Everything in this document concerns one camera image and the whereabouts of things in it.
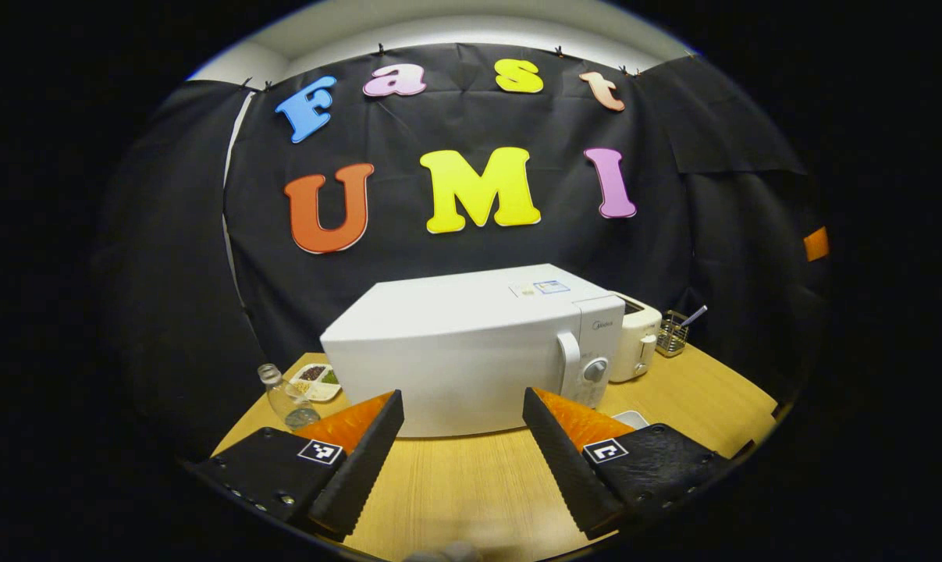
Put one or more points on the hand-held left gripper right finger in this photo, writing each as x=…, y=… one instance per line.
x=564, y=468

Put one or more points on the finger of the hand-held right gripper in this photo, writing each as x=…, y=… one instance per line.
x=816, y=243

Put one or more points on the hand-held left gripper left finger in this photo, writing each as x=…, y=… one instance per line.
x=365, y=468

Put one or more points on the white microwave oven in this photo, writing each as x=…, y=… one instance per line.
x=455, y=359

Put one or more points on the white rectangular dish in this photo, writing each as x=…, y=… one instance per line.
x=630, y=419

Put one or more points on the white divided snack plate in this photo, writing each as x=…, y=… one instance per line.
x=314, y=382

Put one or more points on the clear plastic water bottle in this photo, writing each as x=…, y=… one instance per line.
x=283, y=398

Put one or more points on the metal spoon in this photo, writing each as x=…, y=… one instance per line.
x=695, y=314

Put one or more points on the cream toaster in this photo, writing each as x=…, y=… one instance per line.
x=638, y=343

